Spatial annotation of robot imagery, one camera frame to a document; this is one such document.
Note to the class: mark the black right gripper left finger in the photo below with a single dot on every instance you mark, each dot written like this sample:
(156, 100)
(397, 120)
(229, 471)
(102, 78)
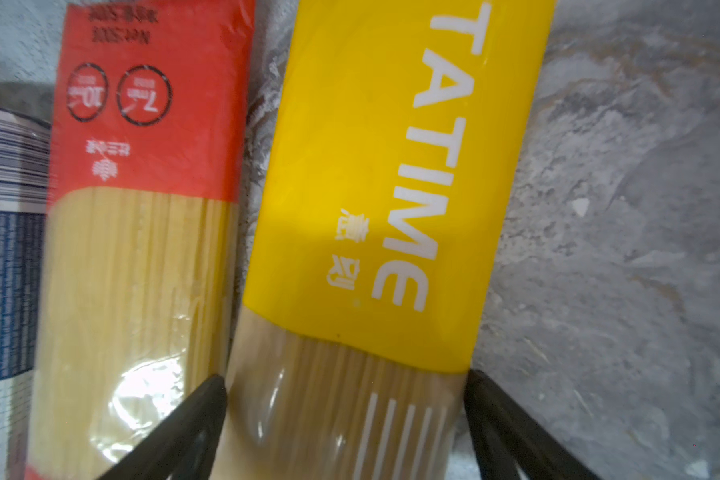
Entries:
(184, 444)

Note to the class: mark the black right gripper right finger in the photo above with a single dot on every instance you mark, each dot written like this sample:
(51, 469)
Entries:
(508, 443)

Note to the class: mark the blue Barilla spaghetti box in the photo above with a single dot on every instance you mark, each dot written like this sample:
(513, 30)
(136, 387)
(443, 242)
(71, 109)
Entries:
(24, 159)

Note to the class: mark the red spaghetti bag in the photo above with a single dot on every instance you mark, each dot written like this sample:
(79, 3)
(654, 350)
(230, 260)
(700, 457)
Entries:
(138, 262)

